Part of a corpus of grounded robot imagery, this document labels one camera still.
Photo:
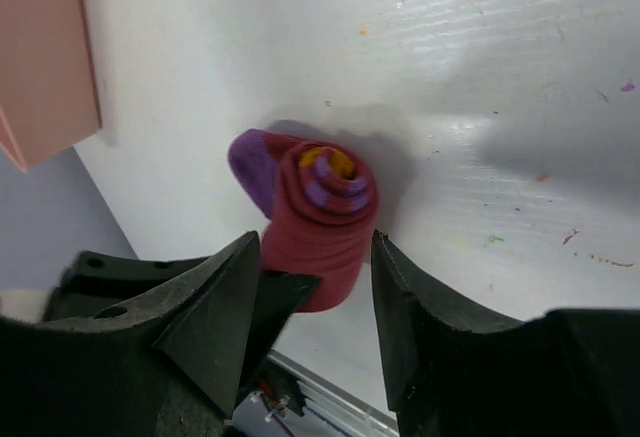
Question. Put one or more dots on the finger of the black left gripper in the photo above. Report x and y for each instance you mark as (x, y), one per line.
(95, 281)

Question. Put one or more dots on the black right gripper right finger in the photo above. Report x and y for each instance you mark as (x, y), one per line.
(453, 367)

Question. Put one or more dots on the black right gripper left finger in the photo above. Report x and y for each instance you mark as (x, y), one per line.
(164, 363)

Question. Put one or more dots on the maroon purple orange-toe sock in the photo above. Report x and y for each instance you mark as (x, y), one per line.
(321, 200)

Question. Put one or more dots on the pink divided organizer tray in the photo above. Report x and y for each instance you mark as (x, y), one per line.
(49, 98)

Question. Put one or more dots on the aluminium table frame rail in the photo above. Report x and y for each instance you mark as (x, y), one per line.
(290, 400)

